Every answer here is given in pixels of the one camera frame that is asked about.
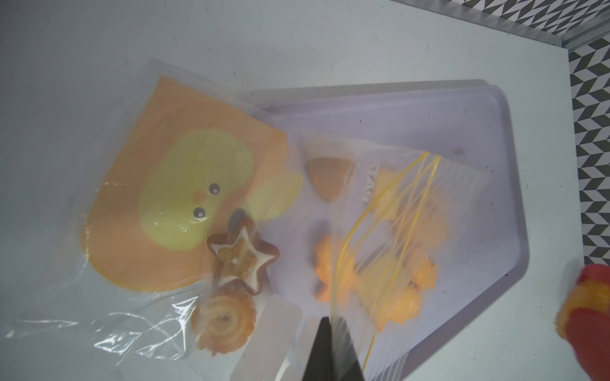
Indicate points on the lavender plastic tray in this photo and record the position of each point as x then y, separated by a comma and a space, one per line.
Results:
435, 174

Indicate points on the star shaped iced cookie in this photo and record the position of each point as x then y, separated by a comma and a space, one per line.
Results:
243, 257

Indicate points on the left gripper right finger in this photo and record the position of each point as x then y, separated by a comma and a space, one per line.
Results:
345, 362

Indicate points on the duck print resealable bag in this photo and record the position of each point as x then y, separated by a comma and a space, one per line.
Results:
183, 162

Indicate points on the brown heart cookie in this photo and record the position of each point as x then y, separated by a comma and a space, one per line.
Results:
328, 175

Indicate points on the round swirl butter cookie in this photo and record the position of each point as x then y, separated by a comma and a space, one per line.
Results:
225, 322

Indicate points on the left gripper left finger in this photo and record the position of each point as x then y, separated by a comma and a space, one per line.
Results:
320, 365

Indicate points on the red metal tongs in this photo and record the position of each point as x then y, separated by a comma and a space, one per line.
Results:
583, 320

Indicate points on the orange fish shaped cookie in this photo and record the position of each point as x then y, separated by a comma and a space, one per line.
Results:
387, 292

